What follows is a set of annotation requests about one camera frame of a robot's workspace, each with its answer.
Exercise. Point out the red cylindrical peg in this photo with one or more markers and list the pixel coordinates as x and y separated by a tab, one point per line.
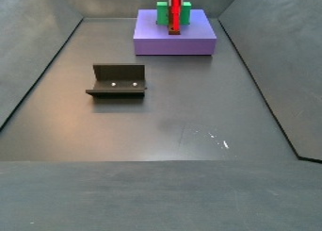
176	5

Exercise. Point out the green block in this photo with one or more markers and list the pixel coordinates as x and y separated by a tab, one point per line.
162	8

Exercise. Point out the purple base block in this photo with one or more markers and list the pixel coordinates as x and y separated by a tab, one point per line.
153	40

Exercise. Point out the brown upright bracket with hole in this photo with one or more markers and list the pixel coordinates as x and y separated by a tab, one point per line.
174	22

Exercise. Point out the black angle bracket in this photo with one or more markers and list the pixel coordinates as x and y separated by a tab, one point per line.
118	79

